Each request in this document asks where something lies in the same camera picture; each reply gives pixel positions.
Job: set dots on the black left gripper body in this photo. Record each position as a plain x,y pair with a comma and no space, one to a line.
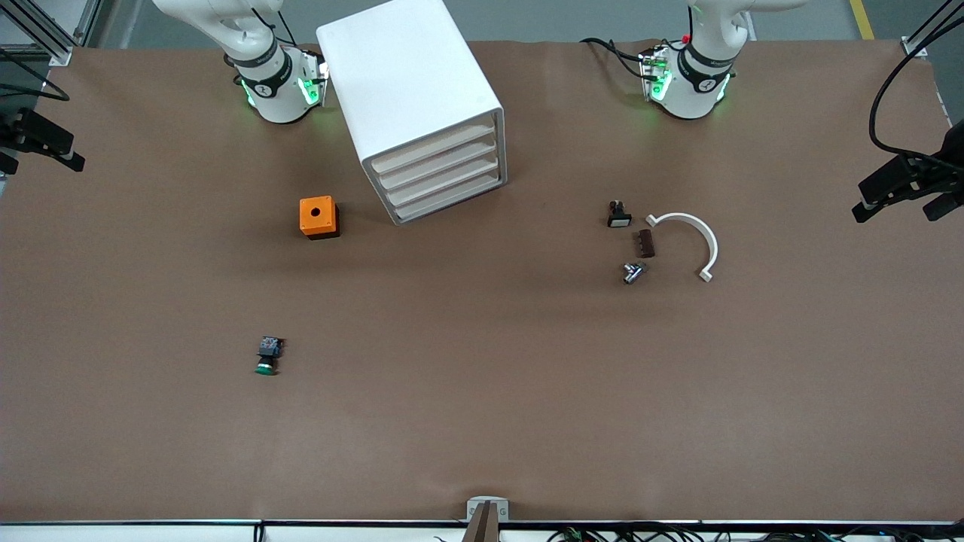
931,173

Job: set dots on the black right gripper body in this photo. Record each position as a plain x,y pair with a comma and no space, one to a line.
16,129

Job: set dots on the green mushroom push button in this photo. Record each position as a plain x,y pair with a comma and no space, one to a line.
269,348

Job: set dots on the white cabinet drawer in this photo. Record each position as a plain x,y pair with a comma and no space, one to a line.
448,194
443,178
439,162
435,144

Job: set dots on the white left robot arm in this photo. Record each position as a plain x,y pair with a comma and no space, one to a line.
697,90

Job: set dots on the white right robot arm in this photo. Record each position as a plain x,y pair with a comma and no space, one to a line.
271,90

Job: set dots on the black white-faced push button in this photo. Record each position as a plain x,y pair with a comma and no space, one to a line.
619,220

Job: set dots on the white drawer cabinet shell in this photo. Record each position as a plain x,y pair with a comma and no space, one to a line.
399,75

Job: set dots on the brown terminal block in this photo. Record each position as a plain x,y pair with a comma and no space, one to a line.
645,244

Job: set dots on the orange box with hole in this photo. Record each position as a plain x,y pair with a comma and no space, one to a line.
307,222

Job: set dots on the silver metal fitting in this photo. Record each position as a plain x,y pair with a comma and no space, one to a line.
633,273

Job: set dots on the aluminium frame profile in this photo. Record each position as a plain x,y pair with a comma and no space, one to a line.
60,53
913,47

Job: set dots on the white curved arc bracket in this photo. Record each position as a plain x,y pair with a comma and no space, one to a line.
713,248

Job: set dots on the white table edge rail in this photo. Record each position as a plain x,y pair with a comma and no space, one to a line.
151,534

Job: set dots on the grey metal mounting bracket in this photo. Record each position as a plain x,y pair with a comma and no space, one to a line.
503,504

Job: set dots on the brown wedge post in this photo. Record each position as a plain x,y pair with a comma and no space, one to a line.
483,527

